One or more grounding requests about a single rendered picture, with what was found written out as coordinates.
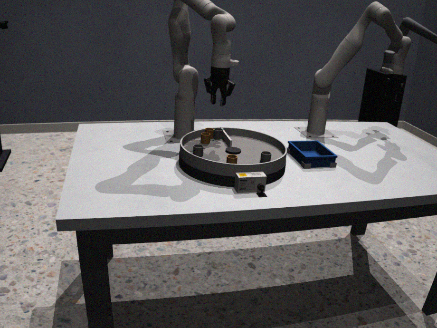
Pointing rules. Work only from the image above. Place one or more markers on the blue open box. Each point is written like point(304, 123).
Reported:
point(311, 152)

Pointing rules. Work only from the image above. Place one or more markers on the bronze bushing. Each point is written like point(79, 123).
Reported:
point(232, 159)
point(205, 138)
point(211, 131)

